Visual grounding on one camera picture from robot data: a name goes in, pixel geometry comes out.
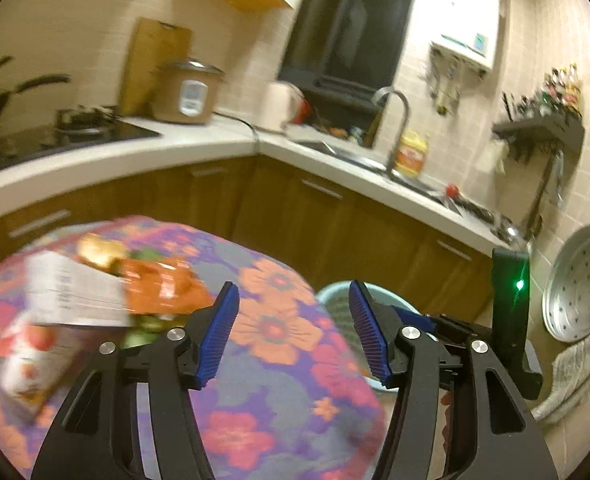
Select grey wall rack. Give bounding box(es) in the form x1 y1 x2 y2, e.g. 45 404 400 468
492 112 586 164

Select black power cable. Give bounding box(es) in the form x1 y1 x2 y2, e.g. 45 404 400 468
214 109 262 152

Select steel kitchen sink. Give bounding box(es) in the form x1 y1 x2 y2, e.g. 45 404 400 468
299 139 446 197

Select white paper box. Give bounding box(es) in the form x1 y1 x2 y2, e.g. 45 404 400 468
25 250 136 329

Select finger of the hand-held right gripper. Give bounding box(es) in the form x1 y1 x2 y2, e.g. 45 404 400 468
394 306 493 347

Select person's right hand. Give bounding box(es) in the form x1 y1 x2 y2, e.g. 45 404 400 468
440 390 452 457

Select white electric kettle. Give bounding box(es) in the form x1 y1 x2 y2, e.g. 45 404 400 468
264 81 301 134

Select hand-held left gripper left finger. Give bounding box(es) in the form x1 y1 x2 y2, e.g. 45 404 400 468
31 281 240 480

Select metal sink faucet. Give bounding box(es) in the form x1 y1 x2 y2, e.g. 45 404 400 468
372 87 414 177

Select light blue plastic basket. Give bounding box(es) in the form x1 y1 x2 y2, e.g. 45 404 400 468
317 281 428 392

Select orange snack packet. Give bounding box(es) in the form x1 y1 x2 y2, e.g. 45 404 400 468
109 254 216 317

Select yellow oil bottle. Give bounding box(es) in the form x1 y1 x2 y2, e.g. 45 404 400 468
394 129 430 179

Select round metal steamer tray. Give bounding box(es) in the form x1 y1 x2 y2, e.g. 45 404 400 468
542 223 590 344

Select floral printed tablecloth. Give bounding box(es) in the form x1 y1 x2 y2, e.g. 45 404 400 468
0 215 388 480

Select black gas stove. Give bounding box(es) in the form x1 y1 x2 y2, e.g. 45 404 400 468
0 105 162 179

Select brown rice cooker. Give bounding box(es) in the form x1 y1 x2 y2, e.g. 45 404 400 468
152 58 226 125

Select brown wooden base cabinets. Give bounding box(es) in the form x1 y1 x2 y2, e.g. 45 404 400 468
0 154 502 322

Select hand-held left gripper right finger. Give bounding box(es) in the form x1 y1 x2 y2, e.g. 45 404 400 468
349 280 558 480

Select white patterned towel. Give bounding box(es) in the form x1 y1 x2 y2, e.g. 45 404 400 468
532 332 590 426

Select hanging metal ladle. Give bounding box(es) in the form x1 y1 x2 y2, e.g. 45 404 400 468
524 150 566 242

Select row of seasoning bottles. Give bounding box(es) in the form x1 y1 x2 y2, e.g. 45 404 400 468
503 64 584 122

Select red and white packet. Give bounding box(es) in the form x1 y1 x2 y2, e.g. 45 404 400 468
0 322 84 419

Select water heater pipes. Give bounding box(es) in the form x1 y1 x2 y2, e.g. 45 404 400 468
427 55 486 117

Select dark kitchen window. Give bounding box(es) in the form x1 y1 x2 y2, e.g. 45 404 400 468
277 0 422 107

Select wooden cutting board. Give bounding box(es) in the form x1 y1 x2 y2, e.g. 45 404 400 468
119 17 194 117

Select white water heater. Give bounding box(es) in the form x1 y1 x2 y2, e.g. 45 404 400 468
430 0 501 71

